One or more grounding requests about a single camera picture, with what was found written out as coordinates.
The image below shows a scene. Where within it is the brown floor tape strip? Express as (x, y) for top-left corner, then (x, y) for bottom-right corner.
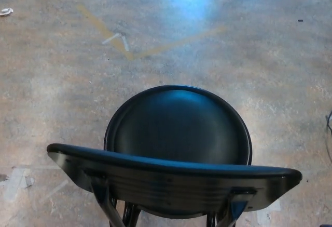
(76, 3), (134, 61)
(131, 25), (228, 60)

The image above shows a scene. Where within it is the white tape corner mark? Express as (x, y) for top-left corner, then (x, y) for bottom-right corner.
(102, 32), (130, 52)

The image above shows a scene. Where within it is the worn white floor tape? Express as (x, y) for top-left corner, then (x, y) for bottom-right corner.
(256, 198), (282, 225)
(0, 164), (70, 204)

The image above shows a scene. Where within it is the black floor cable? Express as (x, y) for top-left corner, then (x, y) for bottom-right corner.
(325, 109), (332, 137)

